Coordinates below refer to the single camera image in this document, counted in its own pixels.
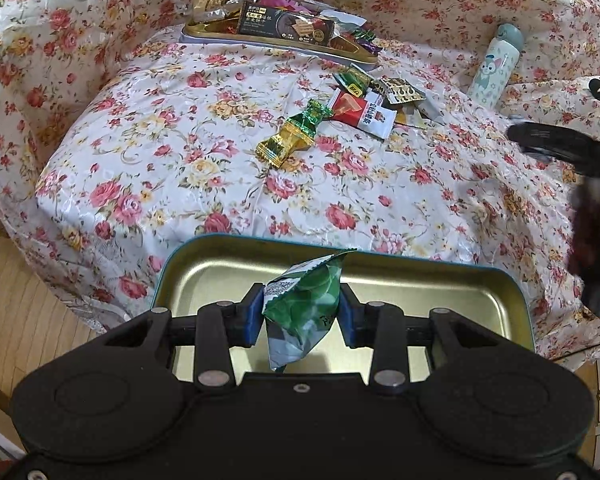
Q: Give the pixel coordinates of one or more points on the green packet with yellow label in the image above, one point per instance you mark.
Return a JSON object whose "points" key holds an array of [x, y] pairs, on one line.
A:
{"points": [[352, 80]]}

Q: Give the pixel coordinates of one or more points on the pale green cartoon bottle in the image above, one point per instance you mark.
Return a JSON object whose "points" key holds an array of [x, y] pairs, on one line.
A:
{"points": [[495, 65]]}

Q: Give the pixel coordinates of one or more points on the silver yellow snack packet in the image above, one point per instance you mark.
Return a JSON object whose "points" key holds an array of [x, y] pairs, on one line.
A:
{"points": [[412, 117]]}

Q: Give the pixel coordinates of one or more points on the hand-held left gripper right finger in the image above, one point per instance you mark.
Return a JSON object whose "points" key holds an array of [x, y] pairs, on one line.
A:
{"points": [[347, 317]]}

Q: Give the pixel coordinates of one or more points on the gold metal tray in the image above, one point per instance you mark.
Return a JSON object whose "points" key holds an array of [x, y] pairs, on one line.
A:
{"points": [[215, 280]]}

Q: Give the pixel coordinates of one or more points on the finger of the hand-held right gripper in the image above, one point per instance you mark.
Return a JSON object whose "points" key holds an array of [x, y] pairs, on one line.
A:
{"points": [[545, 137]]}

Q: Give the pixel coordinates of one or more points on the brown patterned snack packet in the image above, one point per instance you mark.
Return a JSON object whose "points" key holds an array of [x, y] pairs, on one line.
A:
{"points": [[402, 91]]}

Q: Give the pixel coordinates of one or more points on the dark biscuit box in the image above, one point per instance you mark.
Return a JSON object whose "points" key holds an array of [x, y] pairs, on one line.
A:
{"points": [[285, 22]]}

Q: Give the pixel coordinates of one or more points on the purple rimmed tin tray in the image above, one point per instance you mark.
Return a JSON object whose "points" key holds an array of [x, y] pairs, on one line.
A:
{"points": [[230, 40]]}

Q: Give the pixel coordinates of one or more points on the red white snack packet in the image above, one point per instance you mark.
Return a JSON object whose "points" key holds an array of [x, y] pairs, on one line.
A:
{"points": [[365, 112]]}

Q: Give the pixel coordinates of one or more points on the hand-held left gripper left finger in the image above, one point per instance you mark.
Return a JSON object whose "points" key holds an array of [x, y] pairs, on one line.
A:
{"points": [[250, 317]]}

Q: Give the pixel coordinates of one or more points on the gold candy packet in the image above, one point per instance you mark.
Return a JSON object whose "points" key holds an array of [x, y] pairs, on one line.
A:
{"points": [[280, 146]]}

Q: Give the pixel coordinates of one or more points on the gold tray of snacks far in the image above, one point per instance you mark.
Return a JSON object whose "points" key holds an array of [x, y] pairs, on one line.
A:
{"points": [[352, 40]]}

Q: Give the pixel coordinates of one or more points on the green white snack packet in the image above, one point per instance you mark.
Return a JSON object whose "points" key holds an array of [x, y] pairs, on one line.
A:
{"points": [[305, 305]]}

